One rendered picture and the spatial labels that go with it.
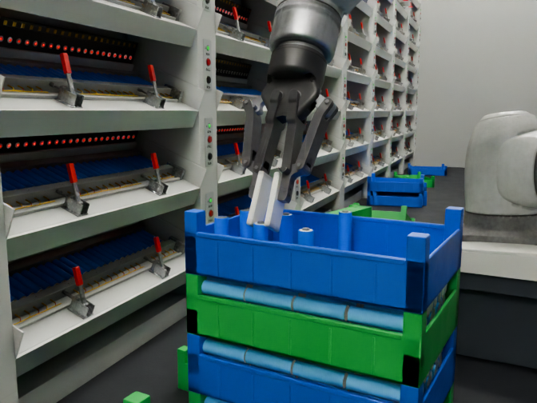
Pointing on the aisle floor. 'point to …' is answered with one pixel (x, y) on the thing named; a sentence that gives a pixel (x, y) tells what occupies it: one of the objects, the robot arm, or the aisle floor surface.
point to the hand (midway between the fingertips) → (268, 201)
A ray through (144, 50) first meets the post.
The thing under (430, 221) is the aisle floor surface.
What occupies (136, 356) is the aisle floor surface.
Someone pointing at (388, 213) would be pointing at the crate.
